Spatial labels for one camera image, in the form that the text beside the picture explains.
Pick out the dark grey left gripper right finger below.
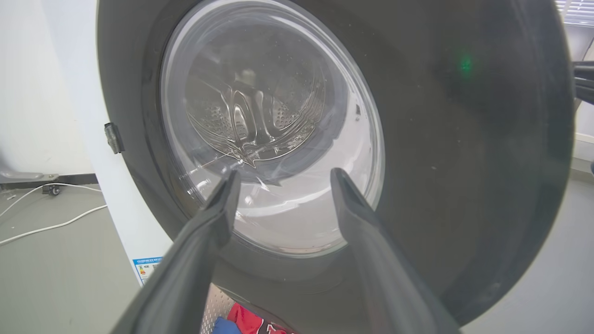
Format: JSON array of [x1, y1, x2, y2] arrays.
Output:
[[330, 168, 461, 334]]

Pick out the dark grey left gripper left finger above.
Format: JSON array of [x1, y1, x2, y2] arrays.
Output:
[[110, 169, 242, 334]]

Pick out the dark grey washing machine door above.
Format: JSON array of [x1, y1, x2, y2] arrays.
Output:
[[96, 0, 576, 328]]

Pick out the white washing machine body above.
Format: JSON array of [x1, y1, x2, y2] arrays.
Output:
[[41, 0, 173, 287]]

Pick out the dark door latch hook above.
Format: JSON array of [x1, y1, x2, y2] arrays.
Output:
[[104, 122, 125, 154]]

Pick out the blue energy label sticker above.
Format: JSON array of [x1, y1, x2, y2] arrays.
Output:
[[133, 257, 164, 284]]

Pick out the blue garment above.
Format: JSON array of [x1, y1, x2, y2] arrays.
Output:
[[213, 316, 242, 334]]

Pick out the red garment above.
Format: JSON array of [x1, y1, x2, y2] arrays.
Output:
[[226, 302, 294, 334]]

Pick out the grey wheeled stand base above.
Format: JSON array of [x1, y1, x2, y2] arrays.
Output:
[[0, 149, 62, 196]]

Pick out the white window blind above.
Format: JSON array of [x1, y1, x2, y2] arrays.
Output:
[[555, 0, 594, 26]]

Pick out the white cable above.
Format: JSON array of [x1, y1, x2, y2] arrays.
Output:
[[0, 183, 103, 218], [0, 204, 108, 246]]

